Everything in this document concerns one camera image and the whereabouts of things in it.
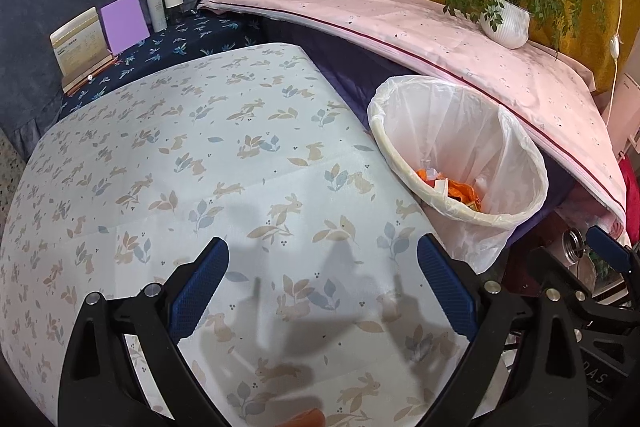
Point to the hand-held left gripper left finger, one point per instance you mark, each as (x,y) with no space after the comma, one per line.
(197,292)

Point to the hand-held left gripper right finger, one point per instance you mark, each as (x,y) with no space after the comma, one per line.
(447,287)

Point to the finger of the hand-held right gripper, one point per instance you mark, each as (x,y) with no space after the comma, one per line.
(560,277)
(607,249)

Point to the orange wrapper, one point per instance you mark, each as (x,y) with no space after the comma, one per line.
(460,193)

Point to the bin with white bag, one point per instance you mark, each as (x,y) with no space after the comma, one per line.
(450,122)

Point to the steel thermos flask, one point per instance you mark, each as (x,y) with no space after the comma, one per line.
(577,247)

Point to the pink crumpled cloth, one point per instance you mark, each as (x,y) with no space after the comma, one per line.
(585,212)

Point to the floral rabbit print tablecloth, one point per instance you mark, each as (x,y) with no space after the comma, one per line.
(225,157)

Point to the white appliance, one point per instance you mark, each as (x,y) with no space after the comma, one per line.
(630,107)

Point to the wooden stand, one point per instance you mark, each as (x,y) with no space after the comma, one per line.
(75,85)

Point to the dark purple cloth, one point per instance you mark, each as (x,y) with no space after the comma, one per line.
(340,72)

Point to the navy floral cloth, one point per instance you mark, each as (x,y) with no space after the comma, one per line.
(200,32)

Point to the beige booklet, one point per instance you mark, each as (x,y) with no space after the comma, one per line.
(80,42)

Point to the purple card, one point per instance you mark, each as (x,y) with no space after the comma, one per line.
(125,24)

